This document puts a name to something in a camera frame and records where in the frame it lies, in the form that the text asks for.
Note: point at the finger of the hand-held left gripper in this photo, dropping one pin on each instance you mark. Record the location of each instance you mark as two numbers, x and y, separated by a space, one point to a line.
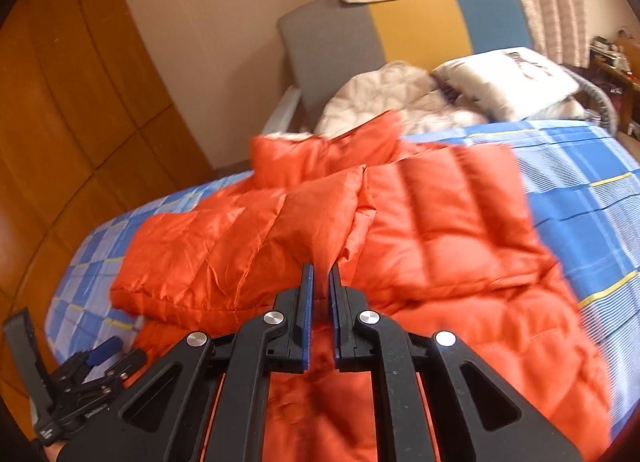
30 362
104 349

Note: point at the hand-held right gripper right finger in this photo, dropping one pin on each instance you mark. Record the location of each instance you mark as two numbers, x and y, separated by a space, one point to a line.
335 322

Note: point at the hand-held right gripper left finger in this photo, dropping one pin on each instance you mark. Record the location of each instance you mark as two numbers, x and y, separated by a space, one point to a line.
307 322

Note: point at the orange down jacket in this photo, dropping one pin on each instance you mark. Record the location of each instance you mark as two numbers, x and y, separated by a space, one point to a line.
450 222

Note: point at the white quilted blanket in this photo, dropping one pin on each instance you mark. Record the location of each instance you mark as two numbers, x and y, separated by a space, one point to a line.
380 92

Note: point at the wooden panelled wardrobe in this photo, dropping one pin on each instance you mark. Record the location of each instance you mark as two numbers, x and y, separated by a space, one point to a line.
75 92

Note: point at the grey yellow blue headboard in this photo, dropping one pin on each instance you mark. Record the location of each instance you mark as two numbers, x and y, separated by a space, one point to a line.
330 47

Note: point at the white pillow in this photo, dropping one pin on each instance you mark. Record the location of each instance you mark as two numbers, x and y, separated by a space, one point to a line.
510 82

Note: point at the grey padded chair back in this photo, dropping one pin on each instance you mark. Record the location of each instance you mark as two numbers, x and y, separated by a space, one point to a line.
597 102

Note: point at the cluttered wooden desk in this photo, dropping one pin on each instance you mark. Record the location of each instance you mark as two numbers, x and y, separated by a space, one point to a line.
617 72

